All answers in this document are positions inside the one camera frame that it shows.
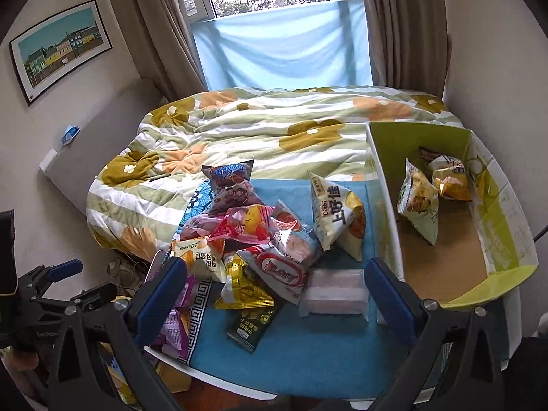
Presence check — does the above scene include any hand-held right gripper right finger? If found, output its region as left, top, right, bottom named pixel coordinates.
left=365, top=258, right=508, bottom=411

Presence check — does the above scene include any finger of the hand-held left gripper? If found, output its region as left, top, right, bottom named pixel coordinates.
left=64, top=283, right=118, bottom=314
left=17, top=259, right=84, bottom=297

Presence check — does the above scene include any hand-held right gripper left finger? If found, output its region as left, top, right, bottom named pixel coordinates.
left=47, top=257, right=190, bottom=411

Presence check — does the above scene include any yellow-green cardboard box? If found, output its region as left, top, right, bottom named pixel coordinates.
left=366, top=121, right=539, bottom=313

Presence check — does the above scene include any pink marshmallow packet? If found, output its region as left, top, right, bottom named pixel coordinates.
left=182, top=204, right=275, bottom=247

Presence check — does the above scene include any white orange packet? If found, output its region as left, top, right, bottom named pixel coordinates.
left=171, top=237, right=227, bottom=283

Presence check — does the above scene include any clear plastic tray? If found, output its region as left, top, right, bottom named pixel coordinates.
left=298, top=267, right=371, bottom=322

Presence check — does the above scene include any gold foil packet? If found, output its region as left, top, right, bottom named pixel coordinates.
left=214, top=261, right=275, bottom=311

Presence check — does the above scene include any dark green packet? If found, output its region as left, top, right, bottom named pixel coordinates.
left=226, top=297, right=287, bottom=354

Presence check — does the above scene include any white yellow chip packet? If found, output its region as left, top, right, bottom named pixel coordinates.
left=308, top=171, right=368, bottom=262

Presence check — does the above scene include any pale chip packet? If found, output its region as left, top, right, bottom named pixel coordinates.
left=396, top=158, right=441, bottom=246

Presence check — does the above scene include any white packet with red label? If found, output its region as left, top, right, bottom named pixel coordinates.
left=237, top=246, right=315, bottom=307

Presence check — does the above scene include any silver light blue packet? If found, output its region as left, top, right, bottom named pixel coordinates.
left=267, top=199, right=324, bottom=270

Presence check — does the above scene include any gold orange packet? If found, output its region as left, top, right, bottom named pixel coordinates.
left=432, top=166, right=472, bottom=202

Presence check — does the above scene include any white cartoon print packet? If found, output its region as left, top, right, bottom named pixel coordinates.
left=210, top=180, right=264, bottom=219

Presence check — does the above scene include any small blue white object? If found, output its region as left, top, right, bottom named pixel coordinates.
left=60, top=124, right=82, bottom=146

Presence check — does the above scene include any grey padded headboard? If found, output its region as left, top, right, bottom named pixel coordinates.
left=45, top=78, right=167, bottom=220

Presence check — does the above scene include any dark packet with blue label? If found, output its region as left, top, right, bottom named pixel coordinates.
left=201, top=159, right=255, bottom=191

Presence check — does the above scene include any white yellow small packet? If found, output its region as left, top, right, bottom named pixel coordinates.
left=417, top=146, right=466, bottom=173

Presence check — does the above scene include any floral striped blanket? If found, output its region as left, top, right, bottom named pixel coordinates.
left=86, top=86, right=468, bottom=263

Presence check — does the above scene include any framed houses picture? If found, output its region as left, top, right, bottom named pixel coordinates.
left=9, top=0, right=113, bottom=108

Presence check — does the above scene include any beige curtain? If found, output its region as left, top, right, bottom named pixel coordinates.
left=100, top=0, right=209, bottom=104
left=357, top=0, right=454, bottom=104

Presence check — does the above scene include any light blue window sheet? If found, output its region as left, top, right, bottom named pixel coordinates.
left=192, top=0, right=371, bottom=93

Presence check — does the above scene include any white wall switch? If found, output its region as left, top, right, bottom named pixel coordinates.
left=38, top=148, right=58, bottom=173

